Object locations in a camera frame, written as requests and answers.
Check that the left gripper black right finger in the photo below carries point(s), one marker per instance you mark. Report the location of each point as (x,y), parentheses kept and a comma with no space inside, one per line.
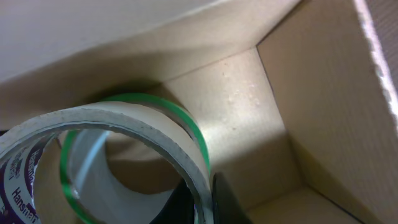
(226,208)

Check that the brown cardboard box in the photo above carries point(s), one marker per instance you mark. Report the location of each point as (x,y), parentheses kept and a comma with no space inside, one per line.
(296,100)

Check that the green tape roll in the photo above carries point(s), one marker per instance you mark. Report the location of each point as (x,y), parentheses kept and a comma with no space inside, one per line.
(95,194)

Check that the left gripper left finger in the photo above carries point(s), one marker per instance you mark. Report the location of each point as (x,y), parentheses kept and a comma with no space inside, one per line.
(179,208)

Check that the white tape roll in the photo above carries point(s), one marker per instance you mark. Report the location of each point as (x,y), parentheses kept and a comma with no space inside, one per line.
(116,161)

